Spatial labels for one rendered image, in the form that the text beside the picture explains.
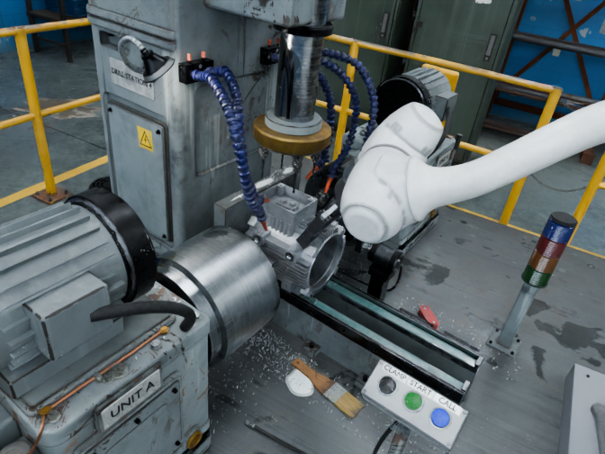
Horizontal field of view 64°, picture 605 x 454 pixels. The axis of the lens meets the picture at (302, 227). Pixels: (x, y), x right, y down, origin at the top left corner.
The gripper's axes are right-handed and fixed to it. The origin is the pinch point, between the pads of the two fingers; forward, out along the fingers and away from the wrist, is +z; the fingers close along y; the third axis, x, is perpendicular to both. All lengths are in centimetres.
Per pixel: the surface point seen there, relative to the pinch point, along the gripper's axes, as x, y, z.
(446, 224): 24, -84, 22
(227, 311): 2.9, 30.1, -0.6
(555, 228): 35, -33, -30
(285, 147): -16.8, 1.9, -13.8
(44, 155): -159, -56, 186
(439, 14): -87, -306, 41
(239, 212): -15.7, 4.3, 8.7
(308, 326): 16.6, 1.2, 19.9
